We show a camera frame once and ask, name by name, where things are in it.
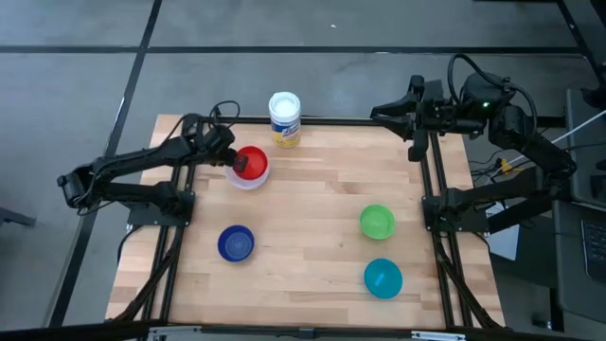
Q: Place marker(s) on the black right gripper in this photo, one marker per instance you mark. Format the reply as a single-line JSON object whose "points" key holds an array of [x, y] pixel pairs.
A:
{"points": [[445, 116]]}

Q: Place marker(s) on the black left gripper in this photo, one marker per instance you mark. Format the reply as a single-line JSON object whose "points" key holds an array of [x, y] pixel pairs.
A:
{"points": [[219, 139]]}

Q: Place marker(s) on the red plastic bowl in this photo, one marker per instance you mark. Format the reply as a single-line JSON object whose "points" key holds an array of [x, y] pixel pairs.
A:
{"points": [[256, 163]]}

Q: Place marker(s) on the white plastic bowl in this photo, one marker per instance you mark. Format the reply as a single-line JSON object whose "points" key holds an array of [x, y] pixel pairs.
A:
{"points": [[246, 184]]}

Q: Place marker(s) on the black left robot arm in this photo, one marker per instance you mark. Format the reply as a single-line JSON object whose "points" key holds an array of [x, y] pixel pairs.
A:
{"points": [[142, 156]]}

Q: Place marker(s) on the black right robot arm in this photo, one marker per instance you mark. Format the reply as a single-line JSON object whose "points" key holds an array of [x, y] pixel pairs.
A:
{"points": [[535, 142]]}

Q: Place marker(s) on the white yellow wipes canister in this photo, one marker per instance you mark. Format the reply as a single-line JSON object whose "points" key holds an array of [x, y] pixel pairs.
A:
{"points": [[285, 118]]}

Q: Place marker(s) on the dark blue plastic bowl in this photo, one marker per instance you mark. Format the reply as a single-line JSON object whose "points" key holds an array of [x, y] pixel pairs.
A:
{"points": [[236, 243]]}

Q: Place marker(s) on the green plastic bowl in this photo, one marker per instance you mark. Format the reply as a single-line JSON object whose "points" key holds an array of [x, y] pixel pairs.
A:
{"points": [[377, 221]]}

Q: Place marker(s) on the teal plastic bowl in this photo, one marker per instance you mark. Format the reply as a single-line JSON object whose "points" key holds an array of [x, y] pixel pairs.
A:
{"points": [[383, 278]]}

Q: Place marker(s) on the dark grey side desk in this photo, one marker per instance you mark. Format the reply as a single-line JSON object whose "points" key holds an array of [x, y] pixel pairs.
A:
{"points": [[575, 246]]}

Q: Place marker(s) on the dark laptop keyboard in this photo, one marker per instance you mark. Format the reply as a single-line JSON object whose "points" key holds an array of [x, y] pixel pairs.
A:
{"points": [[595, 251]]}

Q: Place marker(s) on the black cross frame rail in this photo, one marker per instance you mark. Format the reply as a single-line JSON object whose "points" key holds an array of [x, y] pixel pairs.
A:
{"points": [[341, 120]]}

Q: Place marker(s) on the black long frame rail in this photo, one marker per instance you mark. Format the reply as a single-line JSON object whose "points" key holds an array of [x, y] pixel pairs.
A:
{"points": [[154, 274], [174, 274], [442, 284], [458, 284]]}

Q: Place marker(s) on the black camera stand bar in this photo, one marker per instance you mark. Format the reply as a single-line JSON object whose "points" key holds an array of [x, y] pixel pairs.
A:
{"points": [[284, 331]]}

